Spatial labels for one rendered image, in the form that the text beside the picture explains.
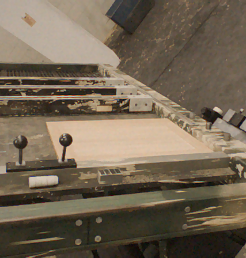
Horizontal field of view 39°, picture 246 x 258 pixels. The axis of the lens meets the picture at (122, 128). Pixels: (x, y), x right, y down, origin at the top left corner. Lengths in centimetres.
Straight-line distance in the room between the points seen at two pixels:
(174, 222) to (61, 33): 431
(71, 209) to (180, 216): 28
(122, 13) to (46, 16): 116
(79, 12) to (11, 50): 136
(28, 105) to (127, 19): 396
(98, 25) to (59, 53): 161
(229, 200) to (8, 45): 583
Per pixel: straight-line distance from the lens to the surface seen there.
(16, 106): 168
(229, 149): 129
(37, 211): 83
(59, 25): 501
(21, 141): 94
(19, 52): 654
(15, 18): 500
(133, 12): 552
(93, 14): 647
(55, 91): 192
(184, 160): 116
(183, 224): 95
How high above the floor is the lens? 175
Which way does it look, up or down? 26 degrees down
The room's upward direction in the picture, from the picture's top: 57 degrees counter-clockwise
